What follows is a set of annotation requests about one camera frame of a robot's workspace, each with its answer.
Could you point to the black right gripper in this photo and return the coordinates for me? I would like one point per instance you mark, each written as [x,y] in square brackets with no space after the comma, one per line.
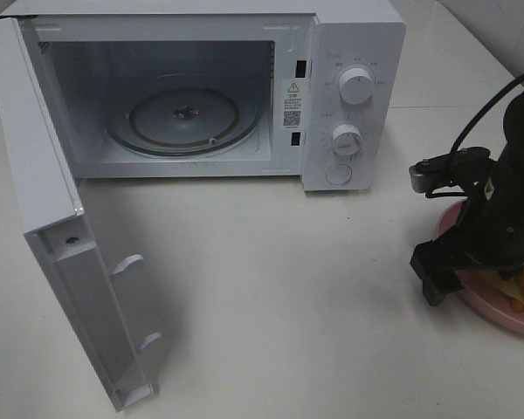
[488,233]

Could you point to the pink round plate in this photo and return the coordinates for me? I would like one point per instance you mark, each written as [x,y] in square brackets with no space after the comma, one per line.
[485,300]

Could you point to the round white door button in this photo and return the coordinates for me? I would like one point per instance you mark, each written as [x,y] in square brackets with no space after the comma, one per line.
[339,174]

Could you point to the white microwave door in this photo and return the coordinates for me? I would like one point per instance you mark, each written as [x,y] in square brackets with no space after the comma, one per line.
[55,224]

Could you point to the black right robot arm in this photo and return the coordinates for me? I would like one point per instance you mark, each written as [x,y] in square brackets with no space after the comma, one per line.
[507,173]

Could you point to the lower white timer knob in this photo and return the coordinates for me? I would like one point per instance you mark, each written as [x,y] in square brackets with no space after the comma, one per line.
[346,140]

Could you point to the upper white power knob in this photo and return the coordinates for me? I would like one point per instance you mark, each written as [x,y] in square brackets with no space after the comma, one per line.
[356,84]

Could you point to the white microwave oven body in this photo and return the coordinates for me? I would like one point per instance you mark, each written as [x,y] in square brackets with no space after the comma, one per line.
[97,44]

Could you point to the white warning label sticker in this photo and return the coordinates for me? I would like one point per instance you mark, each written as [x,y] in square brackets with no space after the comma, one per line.
[293,101]

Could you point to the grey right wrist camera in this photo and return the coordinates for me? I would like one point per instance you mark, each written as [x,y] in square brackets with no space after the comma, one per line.
[465,169]

